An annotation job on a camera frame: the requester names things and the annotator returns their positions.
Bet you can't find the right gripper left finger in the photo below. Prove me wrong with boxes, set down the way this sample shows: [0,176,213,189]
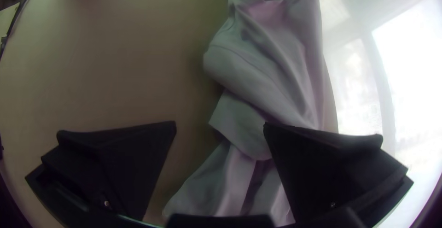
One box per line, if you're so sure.
[24,120,177,222]

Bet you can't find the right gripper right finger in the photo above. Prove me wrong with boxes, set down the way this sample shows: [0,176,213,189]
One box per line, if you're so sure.
[263,122,414,224]

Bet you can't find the grey t-shirt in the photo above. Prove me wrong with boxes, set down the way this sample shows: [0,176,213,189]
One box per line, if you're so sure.
[162,0,339,227]

